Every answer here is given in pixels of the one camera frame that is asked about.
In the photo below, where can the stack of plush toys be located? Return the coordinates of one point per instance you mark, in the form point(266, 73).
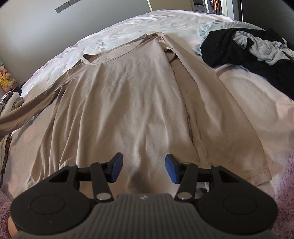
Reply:
point(4, 79)

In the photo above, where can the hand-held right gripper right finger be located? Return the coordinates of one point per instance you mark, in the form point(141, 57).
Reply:
point(172, 169)

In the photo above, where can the dark floral folded cloth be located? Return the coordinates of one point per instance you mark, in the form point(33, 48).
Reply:
point(2, 103)

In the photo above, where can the beige long-sleeve shirt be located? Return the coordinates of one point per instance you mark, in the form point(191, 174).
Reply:
point(128, 103)

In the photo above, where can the white folded cloth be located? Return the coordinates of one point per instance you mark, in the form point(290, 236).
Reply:
point(13, 97)

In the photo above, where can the grey-blue ribbed garment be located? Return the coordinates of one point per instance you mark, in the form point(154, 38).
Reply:
point(264, 50)

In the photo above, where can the bed with pink-dotted sheet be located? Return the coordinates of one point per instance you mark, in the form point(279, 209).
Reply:
point(241, 87)

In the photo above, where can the grey wall switch panel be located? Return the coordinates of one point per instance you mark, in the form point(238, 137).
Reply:
point(66, 5)

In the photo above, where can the black garment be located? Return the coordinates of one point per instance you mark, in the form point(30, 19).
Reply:
point(225, 50)

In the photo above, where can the black sliding wardrobe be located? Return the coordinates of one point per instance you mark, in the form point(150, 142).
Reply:
point(264, 9)

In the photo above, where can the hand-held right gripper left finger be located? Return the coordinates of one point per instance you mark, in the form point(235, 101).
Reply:
point(117, 167)

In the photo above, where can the purple fluffy blanket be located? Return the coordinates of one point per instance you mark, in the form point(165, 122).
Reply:
point(286, 195)

